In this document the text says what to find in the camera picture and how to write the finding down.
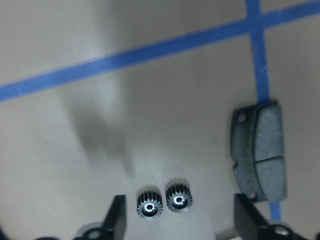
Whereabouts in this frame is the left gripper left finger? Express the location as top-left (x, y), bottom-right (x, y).
top-left (77, 195), bottom-right (127, 240)

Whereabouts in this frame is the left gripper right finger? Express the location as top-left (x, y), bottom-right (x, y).
top-left (233, 193), bottom-right (305, 240)

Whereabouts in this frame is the small black bearing gear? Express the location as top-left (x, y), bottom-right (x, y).
top-left (165, 177), bottom-right (193, 214)
top-left (136, 184), bottom-right (164, 221)

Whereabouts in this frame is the black brake pad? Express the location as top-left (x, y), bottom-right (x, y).
top-left (230, 101), bottom-right (287, 203)

